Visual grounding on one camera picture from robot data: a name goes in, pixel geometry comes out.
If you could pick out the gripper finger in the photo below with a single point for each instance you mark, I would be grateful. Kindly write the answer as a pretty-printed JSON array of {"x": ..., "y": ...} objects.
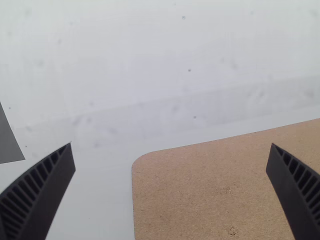
[
  {"x": 37, "y": 195},
  {"x": 297, "y": 190}
]

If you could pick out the cork mat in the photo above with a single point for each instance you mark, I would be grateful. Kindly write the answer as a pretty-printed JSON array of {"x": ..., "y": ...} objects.
[{"x": 212, "y": 187}]

